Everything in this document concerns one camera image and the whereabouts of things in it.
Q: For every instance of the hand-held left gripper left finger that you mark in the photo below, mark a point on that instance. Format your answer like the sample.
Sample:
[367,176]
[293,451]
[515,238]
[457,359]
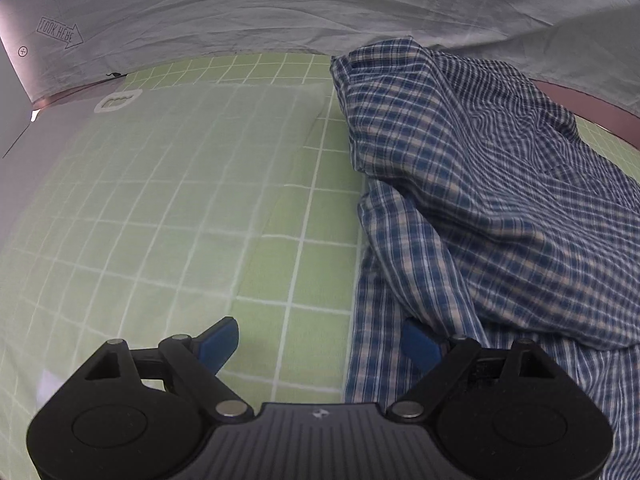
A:
[220,342]

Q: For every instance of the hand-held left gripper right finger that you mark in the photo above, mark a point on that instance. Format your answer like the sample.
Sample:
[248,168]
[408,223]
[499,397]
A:
[420,347]

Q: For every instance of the blue plaid shirt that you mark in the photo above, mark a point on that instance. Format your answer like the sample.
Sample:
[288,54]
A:
[500,185]

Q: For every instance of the green grid mat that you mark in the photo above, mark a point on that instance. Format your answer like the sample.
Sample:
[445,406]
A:
[310,260]

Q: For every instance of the printed pale carrot sheet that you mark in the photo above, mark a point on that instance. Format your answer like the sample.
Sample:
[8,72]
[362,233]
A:
[250,10]

